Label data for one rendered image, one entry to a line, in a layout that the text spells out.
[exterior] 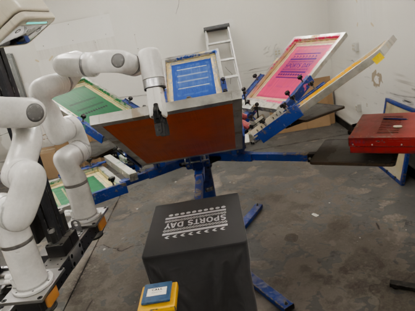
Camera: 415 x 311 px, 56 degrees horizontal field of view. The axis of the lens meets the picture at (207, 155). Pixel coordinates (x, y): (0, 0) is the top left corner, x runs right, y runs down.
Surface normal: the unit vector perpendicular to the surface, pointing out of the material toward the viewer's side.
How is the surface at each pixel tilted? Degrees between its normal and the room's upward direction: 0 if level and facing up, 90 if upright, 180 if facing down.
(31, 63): 90
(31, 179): 86
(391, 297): 0
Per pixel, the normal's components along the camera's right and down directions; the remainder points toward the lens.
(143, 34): 0.00, 0.32
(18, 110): 0.73, 0.01
